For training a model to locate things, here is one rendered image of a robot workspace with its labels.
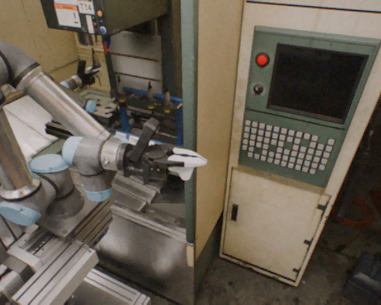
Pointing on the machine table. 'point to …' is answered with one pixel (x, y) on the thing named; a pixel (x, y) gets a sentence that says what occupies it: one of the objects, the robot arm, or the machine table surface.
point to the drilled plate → (104, 110)
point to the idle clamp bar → (145, 116)
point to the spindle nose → (89, 39)
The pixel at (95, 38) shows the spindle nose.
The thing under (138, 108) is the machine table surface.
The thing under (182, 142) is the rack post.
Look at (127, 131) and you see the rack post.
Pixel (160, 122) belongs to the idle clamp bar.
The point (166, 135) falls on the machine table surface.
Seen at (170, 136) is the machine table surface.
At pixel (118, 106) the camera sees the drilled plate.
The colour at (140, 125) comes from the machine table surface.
